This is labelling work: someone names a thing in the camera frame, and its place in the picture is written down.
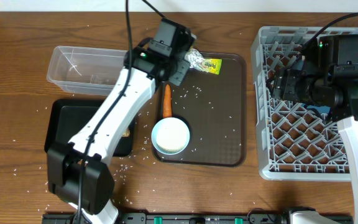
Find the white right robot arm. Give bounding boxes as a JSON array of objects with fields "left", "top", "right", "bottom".
[{"left": 266, "top": 34, "right": 358, "bottom": 223}]

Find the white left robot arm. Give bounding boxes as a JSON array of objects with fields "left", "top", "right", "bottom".
[{"left": 45, "top": 17, "right": 196, "bottom": 223}]

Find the light blue rice bowl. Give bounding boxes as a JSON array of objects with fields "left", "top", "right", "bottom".
[{"left": 151, "top": 117, "right": 190, "bottom": 155}]

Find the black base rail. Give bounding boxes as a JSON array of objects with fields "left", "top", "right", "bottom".
[{"left": 41, "top": 210, "right": 354, "bottom": 224}]

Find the brown serving tray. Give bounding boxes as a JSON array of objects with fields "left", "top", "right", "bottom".
[{"left": 153, "top": 52, "right": 247, "bottom": 167}]

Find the grey dishwasher rack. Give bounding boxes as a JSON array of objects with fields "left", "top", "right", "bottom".
[{"left": 251, "top": 26, "right": 350, "bottom": 182}]

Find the brown shiitake mushroom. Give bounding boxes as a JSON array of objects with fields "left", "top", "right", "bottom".
[{"left": 122, "top": 128, "right": 131, "bottom": 138}]

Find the foil snack wrapper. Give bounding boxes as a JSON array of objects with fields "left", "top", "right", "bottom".
[{"left": 185, "top": 48, "right": 222, "bottom": 75}]

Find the orange carrot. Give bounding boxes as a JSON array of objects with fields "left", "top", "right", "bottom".
[{"left": 163, "top": 84, "right": 172, "bottom": 118}]

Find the clear plastic bin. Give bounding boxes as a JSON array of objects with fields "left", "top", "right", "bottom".
[{"left": 47, "top": 46, "right": 126, "bottom": 96}]

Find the black plastic bin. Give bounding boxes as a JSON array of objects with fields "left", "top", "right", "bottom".
[{"left": 44, "top": 98, "right": 136, "bottom": 157}]

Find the dark blue plate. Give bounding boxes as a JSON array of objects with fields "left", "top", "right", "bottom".
[{"left": 303, "top": 104, "right": 330, "bottom": 117}]

